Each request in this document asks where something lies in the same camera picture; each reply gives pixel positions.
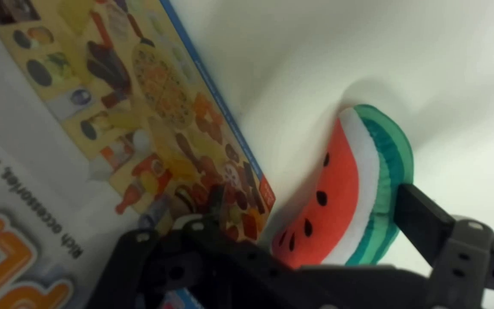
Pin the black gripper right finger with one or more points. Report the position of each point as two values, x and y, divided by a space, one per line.
423 222

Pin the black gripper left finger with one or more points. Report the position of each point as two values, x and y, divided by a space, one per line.
217 207

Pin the plush watermelon slice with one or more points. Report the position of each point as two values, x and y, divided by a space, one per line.
349 217

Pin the blue play food set box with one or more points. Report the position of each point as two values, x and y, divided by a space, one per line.
109 121

